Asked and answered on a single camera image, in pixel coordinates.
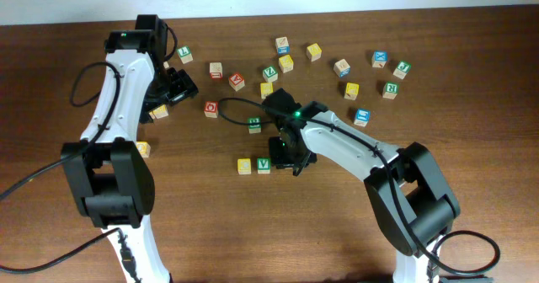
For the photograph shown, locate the green V wooden block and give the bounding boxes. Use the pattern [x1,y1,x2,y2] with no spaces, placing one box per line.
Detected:
[257,158,271,174]

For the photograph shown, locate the green R wooden block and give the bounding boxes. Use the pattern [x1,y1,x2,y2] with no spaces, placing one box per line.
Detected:
[248,117,262,134]

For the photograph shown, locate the yellow C wooden block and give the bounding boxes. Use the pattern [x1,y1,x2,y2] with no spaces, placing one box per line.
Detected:
[237,158,252,175]

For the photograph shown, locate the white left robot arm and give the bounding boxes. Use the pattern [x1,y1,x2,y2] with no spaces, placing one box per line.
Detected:
[61,14,198,282]

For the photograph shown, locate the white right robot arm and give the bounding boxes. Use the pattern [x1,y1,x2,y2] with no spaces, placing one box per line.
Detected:
[262,89,461,282]

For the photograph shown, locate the yellow block left pair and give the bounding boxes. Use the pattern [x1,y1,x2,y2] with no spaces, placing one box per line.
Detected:
[150,104,168,120]

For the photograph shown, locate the green L wooden block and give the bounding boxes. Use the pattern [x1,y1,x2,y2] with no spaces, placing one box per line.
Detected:
[177,45,193,64]

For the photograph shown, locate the red O wooden block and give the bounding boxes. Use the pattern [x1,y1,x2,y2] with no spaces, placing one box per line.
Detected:
[204,101,219,119]

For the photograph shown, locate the red-edged plain wooden block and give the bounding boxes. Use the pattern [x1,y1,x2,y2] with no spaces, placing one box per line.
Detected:
[209,62,223,79]

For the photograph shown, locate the red A wooden block centre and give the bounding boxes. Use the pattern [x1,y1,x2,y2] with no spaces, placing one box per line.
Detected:
[228,73,245,92]

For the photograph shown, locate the yellow block lower left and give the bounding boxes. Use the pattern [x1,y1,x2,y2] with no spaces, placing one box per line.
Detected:
[136,141,151,158]

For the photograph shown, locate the green Z wooden block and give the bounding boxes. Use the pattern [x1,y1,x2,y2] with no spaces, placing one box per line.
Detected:
[263,66,278,83]

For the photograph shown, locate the blue S wooden block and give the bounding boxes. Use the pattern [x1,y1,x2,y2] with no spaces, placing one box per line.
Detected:
[354,109,371,127]

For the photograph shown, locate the yellow block upper centre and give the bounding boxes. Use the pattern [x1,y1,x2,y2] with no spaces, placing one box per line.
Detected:
[279,55,294,73]

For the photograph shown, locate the yellow block right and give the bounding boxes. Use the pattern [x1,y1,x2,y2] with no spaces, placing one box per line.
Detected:
[344,83,359,100]

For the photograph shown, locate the plain blue-edged wooden block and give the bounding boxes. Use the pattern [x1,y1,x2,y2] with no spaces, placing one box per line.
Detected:
[334,59,350,77]

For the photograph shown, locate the yellow block top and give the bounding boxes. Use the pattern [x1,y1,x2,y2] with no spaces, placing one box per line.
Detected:
[307,43,322,61]

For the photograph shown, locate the blue-edged top wooden block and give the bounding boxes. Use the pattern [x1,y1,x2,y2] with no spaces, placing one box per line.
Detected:
[275,36,290,55]

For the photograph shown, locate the green R block right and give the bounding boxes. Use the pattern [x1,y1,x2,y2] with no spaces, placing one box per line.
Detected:
[382,82,399,99]

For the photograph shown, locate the blue X wooden block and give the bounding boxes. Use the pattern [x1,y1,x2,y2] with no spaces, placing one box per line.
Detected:
[371,51,388,68]

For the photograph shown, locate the green J wooden block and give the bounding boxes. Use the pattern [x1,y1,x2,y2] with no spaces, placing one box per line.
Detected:
[393,61,412,79]

